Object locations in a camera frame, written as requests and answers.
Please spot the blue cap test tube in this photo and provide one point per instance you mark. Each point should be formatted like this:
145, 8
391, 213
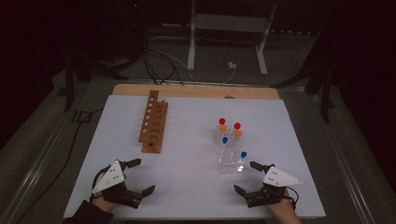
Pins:
225, 140
243, 154

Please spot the black tripod stand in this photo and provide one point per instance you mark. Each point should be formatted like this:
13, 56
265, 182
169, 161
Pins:
69, 87
326, 99

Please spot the red cap test tube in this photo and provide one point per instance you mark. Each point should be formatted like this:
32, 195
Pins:
222, 121
237, 125

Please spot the white plug adapter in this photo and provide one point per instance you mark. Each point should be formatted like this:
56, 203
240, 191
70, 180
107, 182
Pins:
232, 65

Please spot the person's left hand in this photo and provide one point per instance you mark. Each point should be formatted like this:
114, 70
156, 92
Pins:
104, 204

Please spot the white metal stand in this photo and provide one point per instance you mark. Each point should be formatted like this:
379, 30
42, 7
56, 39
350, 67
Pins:
191, 46

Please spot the clear acrylic test tube rack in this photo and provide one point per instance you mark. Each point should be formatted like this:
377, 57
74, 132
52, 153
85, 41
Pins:
230, 165

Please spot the person's right hand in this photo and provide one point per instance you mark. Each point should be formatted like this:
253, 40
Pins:
283, 209

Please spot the black floor bracket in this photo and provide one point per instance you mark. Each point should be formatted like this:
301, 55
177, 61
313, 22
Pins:
74, 117

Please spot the wooden test tube rack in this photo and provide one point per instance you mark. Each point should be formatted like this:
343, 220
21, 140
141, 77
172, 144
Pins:
155, 124

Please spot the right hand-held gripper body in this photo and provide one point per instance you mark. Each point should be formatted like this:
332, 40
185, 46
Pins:
277, 180

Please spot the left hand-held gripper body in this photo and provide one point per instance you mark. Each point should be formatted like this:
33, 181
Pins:
113, 179

